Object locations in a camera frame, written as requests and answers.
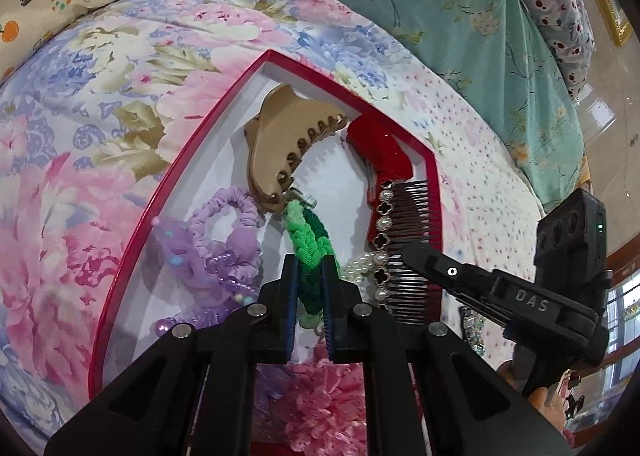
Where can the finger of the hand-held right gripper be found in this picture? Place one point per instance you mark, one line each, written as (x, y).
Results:
(440, 268)

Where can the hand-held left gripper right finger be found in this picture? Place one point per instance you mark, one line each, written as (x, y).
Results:
(329, 308)

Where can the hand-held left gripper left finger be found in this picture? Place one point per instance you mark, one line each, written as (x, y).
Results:
(291, 308)

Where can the dark pearl-trimmed hair comb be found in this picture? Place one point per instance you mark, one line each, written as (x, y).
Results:
(410, 216)

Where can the green braided scrunchie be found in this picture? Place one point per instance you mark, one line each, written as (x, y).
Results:
(305, 236)

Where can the pink flower scrunchie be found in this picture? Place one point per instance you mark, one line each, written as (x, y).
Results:
(320, 401)

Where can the purple flower scrunchie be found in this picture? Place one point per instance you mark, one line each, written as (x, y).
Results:
(225, 236)

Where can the red velvet bow hair clip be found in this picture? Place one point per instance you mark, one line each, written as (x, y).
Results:
(382, 156)

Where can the red jewelry tray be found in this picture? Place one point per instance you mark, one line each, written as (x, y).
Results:
(325, 171)

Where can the beige hair claw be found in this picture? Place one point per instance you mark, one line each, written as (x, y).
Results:
(280, 136)

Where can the person's right hand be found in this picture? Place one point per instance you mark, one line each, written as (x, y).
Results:
(547, 401)

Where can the pastel floral bed sheet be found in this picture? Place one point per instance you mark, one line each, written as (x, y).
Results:
(75, 161)

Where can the teal floral quilt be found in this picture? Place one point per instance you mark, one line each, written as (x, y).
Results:
(450, 1)

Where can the white red-dotted pillow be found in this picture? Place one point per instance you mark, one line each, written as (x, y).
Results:
(555, 1)

